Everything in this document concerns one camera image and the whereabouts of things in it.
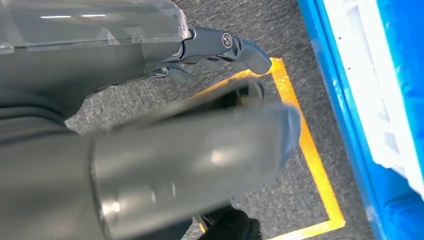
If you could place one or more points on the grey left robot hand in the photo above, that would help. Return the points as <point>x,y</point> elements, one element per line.
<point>182,159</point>

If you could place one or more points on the blue metal shelf rack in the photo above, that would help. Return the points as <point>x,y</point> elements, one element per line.
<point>351,126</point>

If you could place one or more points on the yellow floor tape rectangle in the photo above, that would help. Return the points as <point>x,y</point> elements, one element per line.
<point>314,165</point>

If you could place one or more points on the white plastic bin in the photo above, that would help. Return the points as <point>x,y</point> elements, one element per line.
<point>364,66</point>

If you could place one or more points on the blue plastic bin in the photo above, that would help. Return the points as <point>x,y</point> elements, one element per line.
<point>410,66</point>

